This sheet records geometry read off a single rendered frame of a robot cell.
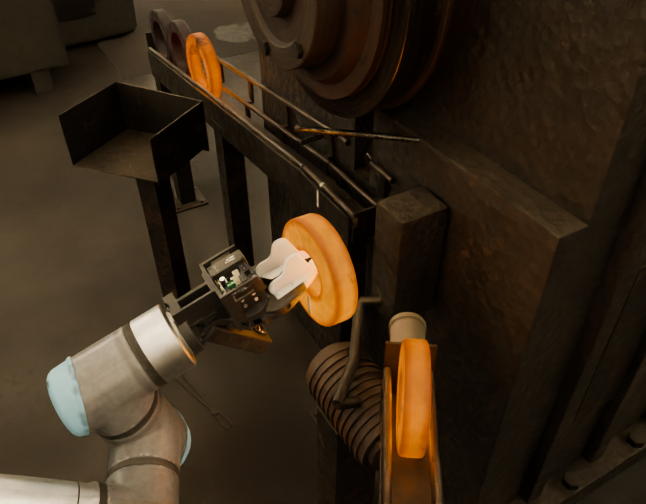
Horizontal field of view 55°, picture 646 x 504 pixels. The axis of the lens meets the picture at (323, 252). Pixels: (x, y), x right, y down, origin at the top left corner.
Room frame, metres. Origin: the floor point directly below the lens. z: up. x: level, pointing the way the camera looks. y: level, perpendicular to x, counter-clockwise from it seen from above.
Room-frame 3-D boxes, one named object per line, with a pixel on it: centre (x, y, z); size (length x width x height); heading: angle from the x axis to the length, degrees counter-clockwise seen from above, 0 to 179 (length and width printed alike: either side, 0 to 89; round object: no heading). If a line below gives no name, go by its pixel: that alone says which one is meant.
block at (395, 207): (0.83, -0.15, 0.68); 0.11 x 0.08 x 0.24; 120
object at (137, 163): (1.33, 0.45, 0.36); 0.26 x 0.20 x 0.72; 65
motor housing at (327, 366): (0.68, -0.07, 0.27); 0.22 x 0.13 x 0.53; 30
